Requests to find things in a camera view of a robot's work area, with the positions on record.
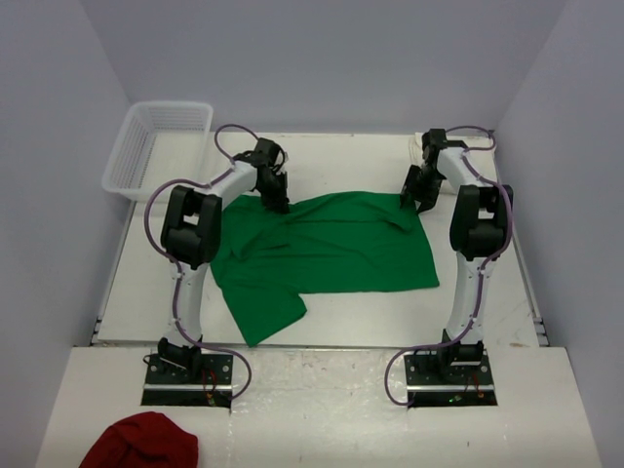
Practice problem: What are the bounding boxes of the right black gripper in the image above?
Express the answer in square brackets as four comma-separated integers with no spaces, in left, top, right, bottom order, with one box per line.
[401,166,446,215]

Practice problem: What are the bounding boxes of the green t shirt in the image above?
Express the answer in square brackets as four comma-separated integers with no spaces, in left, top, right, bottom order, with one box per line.
[211,191,440,347]

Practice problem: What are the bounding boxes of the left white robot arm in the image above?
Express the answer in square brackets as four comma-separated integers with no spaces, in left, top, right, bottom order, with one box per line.
[157,137,290,383]

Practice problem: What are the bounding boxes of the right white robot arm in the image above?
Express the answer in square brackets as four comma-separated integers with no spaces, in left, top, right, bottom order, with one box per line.
[400,129,513,383]

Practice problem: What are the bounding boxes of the folded white t shirt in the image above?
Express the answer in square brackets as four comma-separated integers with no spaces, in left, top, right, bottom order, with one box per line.
[408,131,496,178]

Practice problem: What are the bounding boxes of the white plastic basket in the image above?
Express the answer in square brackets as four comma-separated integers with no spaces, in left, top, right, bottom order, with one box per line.
[101,100,214,203]

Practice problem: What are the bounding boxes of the red t shirt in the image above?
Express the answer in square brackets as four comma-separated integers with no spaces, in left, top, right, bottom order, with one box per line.
[80,411,199,467]

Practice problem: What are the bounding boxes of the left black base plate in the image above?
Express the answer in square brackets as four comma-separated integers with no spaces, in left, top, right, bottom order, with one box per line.
[140,353,233,410]

